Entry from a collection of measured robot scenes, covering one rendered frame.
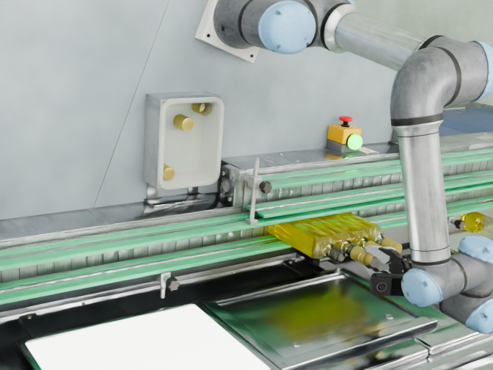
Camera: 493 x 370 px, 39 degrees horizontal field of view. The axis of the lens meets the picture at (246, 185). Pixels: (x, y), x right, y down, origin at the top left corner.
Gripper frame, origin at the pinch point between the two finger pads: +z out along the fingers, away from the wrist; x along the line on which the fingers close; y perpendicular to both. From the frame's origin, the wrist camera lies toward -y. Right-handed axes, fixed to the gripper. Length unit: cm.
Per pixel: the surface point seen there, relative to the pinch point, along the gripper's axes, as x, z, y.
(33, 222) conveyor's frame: 6, 36, -69
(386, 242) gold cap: 1.1, 3.2, 10.2
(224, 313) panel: -12.0, 9.8, -33.4
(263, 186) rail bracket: 15.6, 16.0, -20.6
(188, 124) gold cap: 27, 35, -31
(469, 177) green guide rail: 6, 25, 68
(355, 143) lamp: 19.2, 31.3, 22.2
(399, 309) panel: -12.5, -6.5, 7.5
